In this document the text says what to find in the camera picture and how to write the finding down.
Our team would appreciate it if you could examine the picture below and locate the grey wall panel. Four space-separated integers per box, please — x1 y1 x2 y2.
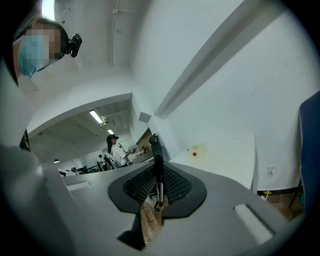
138 111 152 124

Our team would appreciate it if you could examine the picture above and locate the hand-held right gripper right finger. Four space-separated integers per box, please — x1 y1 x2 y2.
146 160 305 256

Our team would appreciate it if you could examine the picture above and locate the blue chair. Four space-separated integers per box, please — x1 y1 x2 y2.
298 90 320 216

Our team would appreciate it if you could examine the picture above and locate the person's head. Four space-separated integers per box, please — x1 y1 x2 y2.
12 16 70 79

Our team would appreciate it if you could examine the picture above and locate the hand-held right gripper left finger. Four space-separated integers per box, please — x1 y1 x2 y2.
0 144 158 256

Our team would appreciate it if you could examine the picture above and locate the blue face mask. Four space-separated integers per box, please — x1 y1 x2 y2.
18 34 55 79

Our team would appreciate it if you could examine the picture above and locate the black head-mounted camera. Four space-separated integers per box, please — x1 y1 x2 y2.
65 33 83 59

